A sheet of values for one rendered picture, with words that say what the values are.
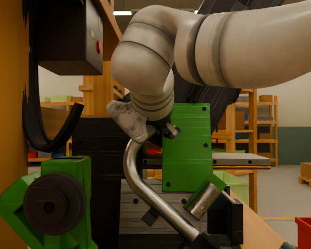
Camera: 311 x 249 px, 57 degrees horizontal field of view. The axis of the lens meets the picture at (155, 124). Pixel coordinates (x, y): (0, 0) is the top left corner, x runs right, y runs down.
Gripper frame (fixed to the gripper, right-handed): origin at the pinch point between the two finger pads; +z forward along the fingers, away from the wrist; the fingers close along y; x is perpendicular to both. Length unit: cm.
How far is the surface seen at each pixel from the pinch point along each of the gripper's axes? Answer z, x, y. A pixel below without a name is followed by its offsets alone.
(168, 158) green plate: 3.1, 3.1, -7.4
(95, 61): -2.2, 0.2, 20.0
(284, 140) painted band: 869, -421, -132
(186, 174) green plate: 3.1, 2.6, -12.8
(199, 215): -0.4, 7.0, -20.6
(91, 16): -8.3, -5.2, 25.7
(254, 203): 284, -67, -84
